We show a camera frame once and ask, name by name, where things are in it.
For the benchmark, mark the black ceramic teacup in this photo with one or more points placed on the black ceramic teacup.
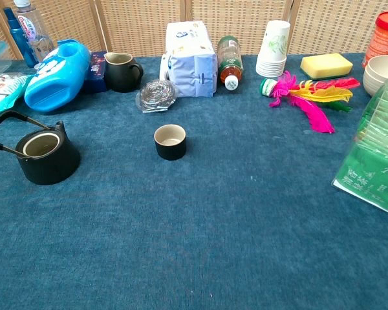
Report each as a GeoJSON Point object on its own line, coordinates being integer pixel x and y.
{"type": "Point", "coordinates": [170, 147]}

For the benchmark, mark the blue tablecloth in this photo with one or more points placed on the blue tablecloth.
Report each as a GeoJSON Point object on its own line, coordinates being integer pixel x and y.
{"type": "Point", "coordinates": [194, 210]}

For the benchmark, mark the steel wool scrubber in wrapper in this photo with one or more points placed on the steel wool scrubber in wrapper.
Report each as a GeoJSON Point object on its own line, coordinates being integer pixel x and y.
{"type": "Point", "coordinates": [156, 95]}

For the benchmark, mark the white tissue paper pack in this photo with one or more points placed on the white tissue paper pack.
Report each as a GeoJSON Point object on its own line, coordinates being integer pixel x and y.
{"type": "Point", "coordinates": [190, 58]}

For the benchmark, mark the tea drink plastic bottle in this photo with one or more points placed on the tea drink plastic bottle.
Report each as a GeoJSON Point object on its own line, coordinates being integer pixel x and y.
{"type": "Point", "coordinates": [229, 58]}

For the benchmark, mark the black ceramic pitcher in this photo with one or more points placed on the black ceramic pitcher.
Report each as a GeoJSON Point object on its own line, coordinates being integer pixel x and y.
{"type": "Point", "coordinates": [119, 76]}

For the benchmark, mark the dark blue patterned box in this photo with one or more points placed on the dark blue patterned box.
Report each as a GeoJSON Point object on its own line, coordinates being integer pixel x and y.
{"type": "Point", "coordinates": [95, 72]}

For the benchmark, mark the colourful feather shuttlecock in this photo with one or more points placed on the colourful feather shuttlecock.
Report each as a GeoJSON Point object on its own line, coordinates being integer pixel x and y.
{"type": "Point", "coordinates": [310, 97]}

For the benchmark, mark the stack of white paper cups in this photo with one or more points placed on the stack of white paper cups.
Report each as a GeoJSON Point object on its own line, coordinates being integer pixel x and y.
{"type": "Point", "coordinates": [273, 48]}

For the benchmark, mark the woven rattan folding screen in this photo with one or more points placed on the woven rattan folding screen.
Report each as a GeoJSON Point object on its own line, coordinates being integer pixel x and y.
{"type": "Point", "coordinates": [142, 26]}

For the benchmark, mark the blue detergent bottle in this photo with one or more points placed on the blue detergent bottle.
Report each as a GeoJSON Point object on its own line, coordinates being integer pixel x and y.
{"type": "Point", "coordinates": [59, 80]}

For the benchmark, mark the yellow green sponge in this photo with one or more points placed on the yellow green sponge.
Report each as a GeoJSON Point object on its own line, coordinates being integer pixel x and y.
{"type": "Point", "coordinates": [326, 64]}

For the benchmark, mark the green tea bag packets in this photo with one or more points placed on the green tea bag packets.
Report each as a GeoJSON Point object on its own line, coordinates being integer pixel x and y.
{"type": "Point", "coordinates": [375, 155]}

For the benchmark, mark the teal snack package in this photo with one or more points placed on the teal snack package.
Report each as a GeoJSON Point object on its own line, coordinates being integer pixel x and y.
{"type": "Point", "coordinates": [1, 90]}

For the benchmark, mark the stack of beige bowls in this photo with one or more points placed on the stack of beige bowls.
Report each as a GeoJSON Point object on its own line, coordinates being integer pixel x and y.
{"type": "Point", "coordinates": [380, 72]}

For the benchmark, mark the clear plastic water bottle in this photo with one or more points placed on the clear plastic water bottle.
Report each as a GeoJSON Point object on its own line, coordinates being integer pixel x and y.
{"type": "Point", "coordinates": [32, 29]}

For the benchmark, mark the orange cylindrical canister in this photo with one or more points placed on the orange cylindrical canister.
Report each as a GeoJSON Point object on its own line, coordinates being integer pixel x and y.
{"type": "Point", "coordinates": [383, 35]}

